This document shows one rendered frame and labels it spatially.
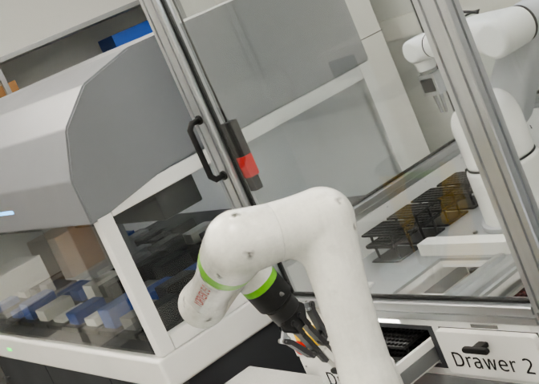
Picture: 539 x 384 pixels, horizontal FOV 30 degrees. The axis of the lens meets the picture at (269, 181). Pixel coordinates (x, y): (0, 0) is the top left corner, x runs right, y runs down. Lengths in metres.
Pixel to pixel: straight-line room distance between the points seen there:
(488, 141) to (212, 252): 0.58
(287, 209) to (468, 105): 0.42
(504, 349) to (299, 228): 0.63
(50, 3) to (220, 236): 4.88
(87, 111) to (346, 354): 1.38
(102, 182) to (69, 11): 3.70
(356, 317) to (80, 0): 5.00
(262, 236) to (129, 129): 1.31
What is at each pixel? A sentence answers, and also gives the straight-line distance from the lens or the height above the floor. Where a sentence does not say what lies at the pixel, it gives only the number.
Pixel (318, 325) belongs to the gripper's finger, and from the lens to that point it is 2.38.
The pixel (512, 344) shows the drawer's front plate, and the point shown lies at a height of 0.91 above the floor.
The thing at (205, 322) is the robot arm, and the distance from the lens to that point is 2.18.
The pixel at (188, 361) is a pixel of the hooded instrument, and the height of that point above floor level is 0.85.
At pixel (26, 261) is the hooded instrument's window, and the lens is 3.60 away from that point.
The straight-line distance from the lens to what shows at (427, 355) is 2.40.
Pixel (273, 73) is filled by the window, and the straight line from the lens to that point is 2.40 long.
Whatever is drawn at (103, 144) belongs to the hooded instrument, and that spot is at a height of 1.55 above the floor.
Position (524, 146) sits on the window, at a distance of 2.04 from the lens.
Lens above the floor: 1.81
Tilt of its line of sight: 11 degrees down
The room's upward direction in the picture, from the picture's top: 24 degrees counter-clockwise
